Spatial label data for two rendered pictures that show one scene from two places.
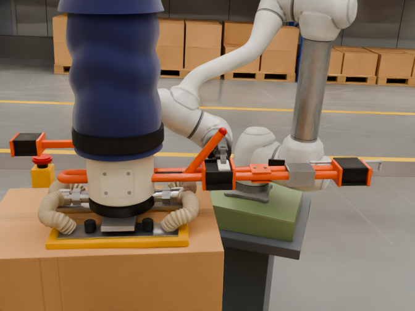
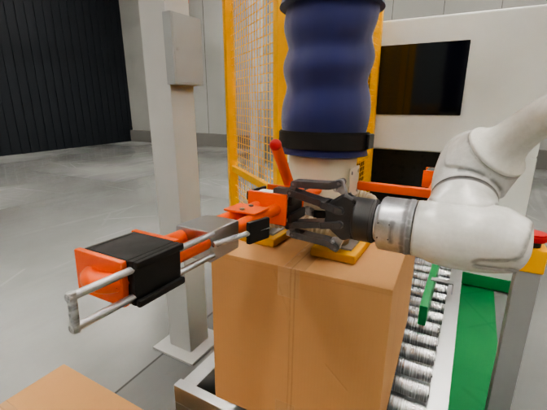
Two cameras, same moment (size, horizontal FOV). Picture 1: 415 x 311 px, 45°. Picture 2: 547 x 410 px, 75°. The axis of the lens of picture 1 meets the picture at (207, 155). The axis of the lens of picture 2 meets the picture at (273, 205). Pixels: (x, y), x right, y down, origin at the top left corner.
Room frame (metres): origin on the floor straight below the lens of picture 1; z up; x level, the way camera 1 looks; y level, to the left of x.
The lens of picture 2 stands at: (1.58, -0.60, 1.40)
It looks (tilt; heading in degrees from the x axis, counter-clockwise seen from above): 16 degrees down; 123
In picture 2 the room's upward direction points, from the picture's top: straight up
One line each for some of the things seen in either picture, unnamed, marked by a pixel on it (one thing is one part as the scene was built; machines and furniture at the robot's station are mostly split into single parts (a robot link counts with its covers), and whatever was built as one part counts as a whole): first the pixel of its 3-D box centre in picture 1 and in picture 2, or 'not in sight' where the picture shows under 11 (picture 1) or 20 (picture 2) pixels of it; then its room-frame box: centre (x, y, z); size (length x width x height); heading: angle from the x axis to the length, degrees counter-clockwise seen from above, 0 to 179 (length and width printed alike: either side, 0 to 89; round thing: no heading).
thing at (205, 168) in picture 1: (217, 173); (276, 203); (1.22, -0.03, 1.20); 0.10 x 0.08 x 0.06; 5
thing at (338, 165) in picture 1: (350, 172); (130, 263); (1.24, -0.38, 1.22); 0.08 x 0.07 x 0.05; 95
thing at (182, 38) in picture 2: not in sight; (184, 50); (0.27, 0.67, 1.62); 0.20 x 0.05 x 0.30; 94
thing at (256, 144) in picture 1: (255, 154); not in sight; (1.92, -0.20, 1.01); 0.18 x 0.16 x 0.22; 61
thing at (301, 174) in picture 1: (299, 174); (208, 237); (1.23, -0.24, 1.20); 0.07 x 0.07 x 0.04; 5
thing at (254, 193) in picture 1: (244, 184); not in sight; (1.93, -0.16, 0.87); 0.22 x 0.18 x 0.06; 78
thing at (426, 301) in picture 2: not in sight; (448, 246); (1.39, 1.53, 0.60); 1.60 x 0.11 x 0.09; 94
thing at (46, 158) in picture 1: (42, 161); (534, 239); (1.69, 0.59, 1.02); 0.07 x 0.07 x 0.04
